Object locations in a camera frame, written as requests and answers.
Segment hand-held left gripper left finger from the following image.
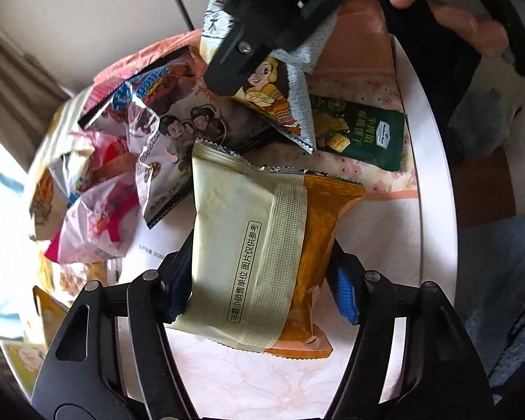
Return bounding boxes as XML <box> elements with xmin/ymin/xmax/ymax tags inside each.
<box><xmin>30</xmin><ymin>227</ymin><xmax>198</xmax><ymax>420</ymax></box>

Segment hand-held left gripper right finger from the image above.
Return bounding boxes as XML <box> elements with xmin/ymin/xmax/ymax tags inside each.
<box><xmin>326</xmin><ymin>236</ymin><xmax>496</xmax><ymax>420</ymax></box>

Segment blue white cartoon snack packet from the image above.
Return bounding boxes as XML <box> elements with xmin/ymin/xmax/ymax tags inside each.
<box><xmin>200</xmin><ymin>0</ymin><xmax>333</xmax><ymax>155</ymax></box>

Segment cream and orange snack packet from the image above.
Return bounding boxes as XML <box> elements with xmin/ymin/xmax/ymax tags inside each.
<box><xmin>170</xmin><ymin>139</ymin><xmax>367</xmax><ymax>358</ymax></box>

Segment person's right hand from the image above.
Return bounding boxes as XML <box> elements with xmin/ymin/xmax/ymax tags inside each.
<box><xmin>387</xmin><ymin>0</ymin><xmax>511</xmax><ymax>58</ymax></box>

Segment white printed packet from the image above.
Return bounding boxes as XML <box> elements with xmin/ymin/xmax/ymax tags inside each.
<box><xmin>106</xmin><ymin>214</ymin><xmax>194</xmax><ymax>285</ymax></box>

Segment peach floral cloth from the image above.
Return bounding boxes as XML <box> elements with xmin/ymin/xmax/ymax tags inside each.
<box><xmin>94</xmin><ymin>0</ymin><xmax>421</xmax><ymax>420</ymax></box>

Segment clear blue print cookie packet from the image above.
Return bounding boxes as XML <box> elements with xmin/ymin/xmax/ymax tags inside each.
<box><xmin>79</xmin><ymin>48</ymin><xmax>202</xmax><ymax>141</ymax></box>

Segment white brown cartoon packet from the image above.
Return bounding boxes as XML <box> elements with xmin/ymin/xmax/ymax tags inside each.
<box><xmin>135</xmin><ymin>92</ymin><xmax>281</xmax><ymax>229</ymax></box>

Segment yellow orange packet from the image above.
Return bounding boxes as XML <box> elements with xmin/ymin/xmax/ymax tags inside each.
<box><xmin>32</xmin><ymin>286</ymin><xmax>69</xmax><ymax>347</ymax></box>

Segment dark green cracker packet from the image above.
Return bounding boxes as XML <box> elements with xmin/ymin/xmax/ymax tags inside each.
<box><xmin>308</xmin><ymin>94</ymin><xmax>407</xmax><ymax>172</ymax></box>

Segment red pink snack packet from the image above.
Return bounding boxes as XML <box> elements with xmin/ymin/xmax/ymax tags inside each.
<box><xmin>68</xmin><ymin>130</ymin><xmax>137</xmax><ymax>172</ymax></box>

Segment green yellow corn box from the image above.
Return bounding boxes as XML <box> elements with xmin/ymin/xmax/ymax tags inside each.
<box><xmin>0</xmin><ymin>338</ymin><xmax>50</xmax><ymax>402</ymax></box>

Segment silver snack packet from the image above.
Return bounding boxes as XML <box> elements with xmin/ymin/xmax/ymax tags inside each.
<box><xmin>48</xmin><ymin>152</ymin><xmax>93</xmax><ymax>194</ymax></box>

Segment light blue bedsheet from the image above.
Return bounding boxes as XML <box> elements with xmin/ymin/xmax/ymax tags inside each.
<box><xmin>0</xmin><ymin>162</ymin><xmax>32</xmax><ymax>330</ymax></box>

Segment beige curtain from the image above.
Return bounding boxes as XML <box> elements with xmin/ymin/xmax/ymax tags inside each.
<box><xmin>0</xmin><ymin>20</ymin><xmax>71</xmax><ymax>163</ymax></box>

